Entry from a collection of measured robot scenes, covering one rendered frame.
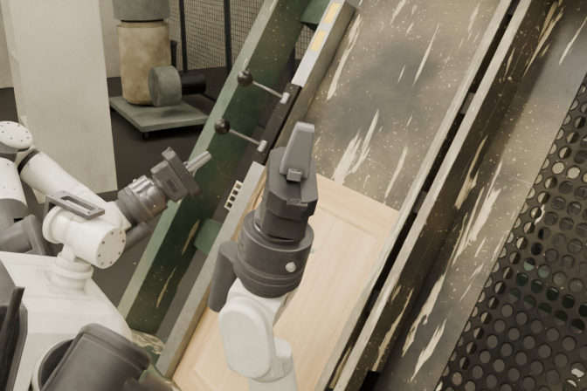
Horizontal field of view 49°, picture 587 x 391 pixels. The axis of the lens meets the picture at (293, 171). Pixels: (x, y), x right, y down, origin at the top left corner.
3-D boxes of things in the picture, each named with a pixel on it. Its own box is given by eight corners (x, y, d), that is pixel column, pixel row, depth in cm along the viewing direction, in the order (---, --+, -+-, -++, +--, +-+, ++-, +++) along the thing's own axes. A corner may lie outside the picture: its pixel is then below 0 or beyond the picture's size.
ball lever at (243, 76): (285, 108, 148) (233, 83, 146) (293, 93, 148) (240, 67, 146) (287, 108, 145) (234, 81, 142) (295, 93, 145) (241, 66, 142)
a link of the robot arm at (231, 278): (290, 288, 74) (270, 357, 80) (321, 243, 83) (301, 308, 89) (205, 249, 77) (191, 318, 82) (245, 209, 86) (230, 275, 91)
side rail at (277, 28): (148, 324, 175) (112, 316, 168) (321, -40, 175) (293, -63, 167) (156, 334, 170) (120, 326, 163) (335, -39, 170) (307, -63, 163)
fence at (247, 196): (169, 367, 152) (155, 366, 149) (342, 6, 151) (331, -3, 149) (177, 379, 148) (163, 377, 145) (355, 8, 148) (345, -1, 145)
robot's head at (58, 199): (76, 264, 95) (82, 217, 92) (33, 243, 98) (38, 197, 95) (105, 251, 100) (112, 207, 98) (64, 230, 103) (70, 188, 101)
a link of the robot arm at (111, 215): (132, 222, 140) (83, 185, 140) (127, 218, 131) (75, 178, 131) (113, 246, 138) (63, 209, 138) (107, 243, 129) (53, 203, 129)
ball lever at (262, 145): (263, 155, 148) (210, 130, 146) (270, 140, 148) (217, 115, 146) (265, 156, 145) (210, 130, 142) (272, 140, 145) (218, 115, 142)
